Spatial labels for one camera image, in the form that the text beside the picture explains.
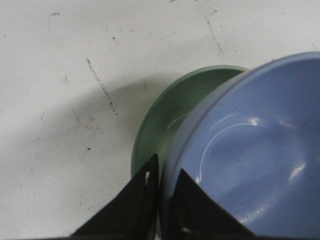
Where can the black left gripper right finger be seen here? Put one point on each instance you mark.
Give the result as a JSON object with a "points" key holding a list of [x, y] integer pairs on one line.
{"points": [[196, 215]]}

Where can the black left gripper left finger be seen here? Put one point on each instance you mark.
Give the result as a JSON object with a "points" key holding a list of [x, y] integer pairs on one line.
{"points": [[133, 212]]}

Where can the blue bowl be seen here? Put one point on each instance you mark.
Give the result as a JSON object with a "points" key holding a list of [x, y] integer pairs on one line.
{"points": [[253, 146]]}

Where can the green bowl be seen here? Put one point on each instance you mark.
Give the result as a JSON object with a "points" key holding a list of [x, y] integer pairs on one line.
{"points": [[167, 113]]}

